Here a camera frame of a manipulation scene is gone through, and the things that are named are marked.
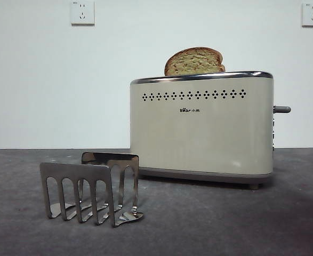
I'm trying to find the brown-crusted bread slice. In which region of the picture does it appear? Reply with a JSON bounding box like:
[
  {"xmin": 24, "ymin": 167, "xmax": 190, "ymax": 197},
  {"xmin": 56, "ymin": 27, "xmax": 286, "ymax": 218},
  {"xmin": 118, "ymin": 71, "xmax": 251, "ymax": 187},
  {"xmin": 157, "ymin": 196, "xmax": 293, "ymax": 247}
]
[{"xmin": 164, "ymin": 47, "xmax": 226, "ymax": 77}]

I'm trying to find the cream toaster with chrome rim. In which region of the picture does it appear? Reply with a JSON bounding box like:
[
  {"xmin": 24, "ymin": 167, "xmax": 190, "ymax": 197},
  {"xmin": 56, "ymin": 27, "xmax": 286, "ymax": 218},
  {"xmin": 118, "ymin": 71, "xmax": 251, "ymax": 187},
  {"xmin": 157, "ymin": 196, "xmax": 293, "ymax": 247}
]
[{"xmin": 129, "ymin": 70, "xmax": 275, "ymax": 190}]

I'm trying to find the shiny steel toast rack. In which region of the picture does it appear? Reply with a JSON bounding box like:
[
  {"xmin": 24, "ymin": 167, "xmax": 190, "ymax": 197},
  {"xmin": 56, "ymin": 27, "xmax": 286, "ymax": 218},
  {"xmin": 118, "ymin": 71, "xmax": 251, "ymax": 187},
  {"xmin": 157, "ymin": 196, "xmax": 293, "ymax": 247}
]
[{"xmin": 39, "ymin": 151, "xmax": 145, "ymax": 228}]

